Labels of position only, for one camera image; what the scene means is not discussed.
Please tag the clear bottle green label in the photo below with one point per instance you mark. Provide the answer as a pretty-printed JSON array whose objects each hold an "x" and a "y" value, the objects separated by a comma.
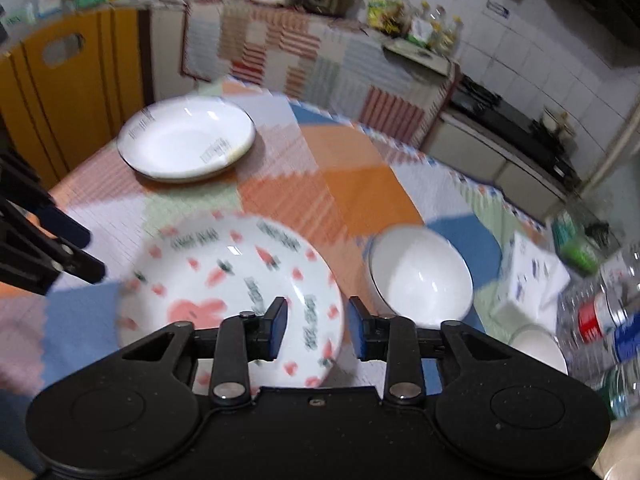
[{"x": 622, "y": 390}]

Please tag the strawberry patterned white plate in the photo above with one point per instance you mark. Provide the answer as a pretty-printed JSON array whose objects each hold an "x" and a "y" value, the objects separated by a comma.
[{"x": 210, "y": 270}]

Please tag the patterned counter cloth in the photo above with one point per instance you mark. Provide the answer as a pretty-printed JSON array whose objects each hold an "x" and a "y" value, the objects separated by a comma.
[{"x": 310, "y": 60}]

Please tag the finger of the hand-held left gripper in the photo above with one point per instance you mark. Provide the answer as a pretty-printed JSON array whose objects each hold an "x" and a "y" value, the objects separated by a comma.
[
  {"x": 75, "y": 262},
  {"x": 70, "y": 227}
]

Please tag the clear bottle blue label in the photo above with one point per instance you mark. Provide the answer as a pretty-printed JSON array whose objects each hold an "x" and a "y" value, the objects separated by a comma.
[{"x": 615, "y": 345}]

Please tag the white bowl black rim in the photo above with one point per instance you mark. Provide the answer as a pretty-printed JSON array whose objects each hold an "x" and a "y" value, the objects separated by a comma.
[
  {"x": 540, "y": 350},
  {"x": 420, "y": 275}
]

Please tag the clear bottle red label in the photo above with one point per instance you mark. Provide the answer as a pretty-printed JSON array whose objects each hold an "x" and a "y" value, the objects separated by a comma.
[{"x": 595, "y": 305}]

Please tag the yellow wooden chair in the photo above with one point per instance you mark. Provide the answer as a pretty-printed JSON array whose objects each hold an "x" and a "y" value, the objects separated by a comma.
[{"x": 85, "y": 95}]

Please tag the black gas stove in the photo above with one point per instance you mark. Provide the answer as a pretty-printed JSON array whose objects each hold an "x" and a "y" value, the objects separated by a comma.
[{"x": 505, "y": 120}]

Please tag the white plate dark rim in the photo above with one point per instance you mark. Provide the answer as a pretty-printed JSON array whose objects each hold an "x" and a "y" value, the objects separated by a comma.
[{"x": 185, "y": 135}]

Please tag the white tissue pack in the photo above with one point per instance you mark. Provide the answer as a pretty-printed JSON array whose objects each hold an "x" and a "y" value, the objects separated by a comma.
[{"x": 525, "y": 285}]

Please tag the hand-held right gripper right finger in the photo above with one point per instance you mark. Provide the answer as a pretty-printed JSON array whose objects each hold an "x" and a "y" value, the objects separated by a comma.
[{"x": 356, "y": 330}]

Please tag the cutting board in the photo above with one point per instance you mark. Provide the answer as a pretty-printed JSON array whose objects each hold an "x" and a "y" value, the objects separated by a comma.
[{"x": 417, "y": 57}]

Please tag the green plastic rack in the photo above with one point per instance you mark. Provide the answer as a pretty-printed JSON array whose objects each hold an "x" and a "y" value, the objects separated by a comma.
[{"x": 575, "y": 250}]

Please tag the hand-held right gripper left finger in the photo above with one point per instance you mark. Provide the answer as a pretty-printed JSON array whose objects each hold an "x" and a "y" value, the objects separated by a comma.
[{"x": 279, "y": 327}]

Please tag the yellow green packet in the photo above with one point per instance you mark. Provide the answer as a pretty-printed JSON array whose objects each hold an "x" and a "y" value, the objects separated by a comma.
[{"x": 385, "y": 15}]

